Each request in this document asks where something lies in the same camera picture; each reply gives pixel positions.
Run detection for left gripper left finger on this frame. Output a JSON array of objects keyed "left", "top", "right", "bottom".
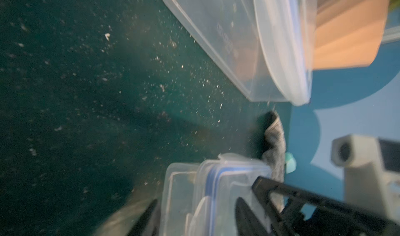
[{"left": 127, "top": 199, "right": 161, "bottom": 236}]

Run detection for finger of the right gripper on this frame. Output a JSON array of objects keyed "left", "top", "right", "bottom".
[{"left": 252, "top": 176, "right": 400, "bottom": 236}]

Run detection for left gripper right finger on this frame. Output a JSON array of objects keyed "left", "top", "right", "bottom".
[{"left": 235, "top": 197, "right": 266, "bottom": 236}]

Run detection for small clear lunch box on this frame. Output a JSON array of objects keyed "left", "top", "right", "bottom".
[{"left": 159, "top": 153, "right": 272, "bottom": 236}]

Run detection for large clear lunch box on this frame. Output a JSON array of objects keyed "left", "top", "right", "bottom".
[{"left": 163, "top": 0, "right": 317, "bottom": 106}]

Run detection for mint green small trowel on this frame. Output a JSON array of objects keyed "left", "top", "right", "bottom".
[{"left": 285, "top": 152, "right": 297, "bottom": 174}]

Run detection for grey striped cloth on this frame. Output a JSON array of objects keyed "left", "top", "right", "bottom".
[{"left": 261, "top": 110, "right": 286, "bottom": 212}]

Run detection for terracotta flower pot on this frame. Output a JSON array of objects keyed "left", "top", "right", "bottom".
[{"left": 313, "top": 0, "right": 390, "bottom": 70}]

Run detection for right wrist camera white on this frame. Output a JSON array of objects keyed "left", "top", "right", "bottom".
[{"left": 331, "top": 135, "right": 400, "bottom": 223}]

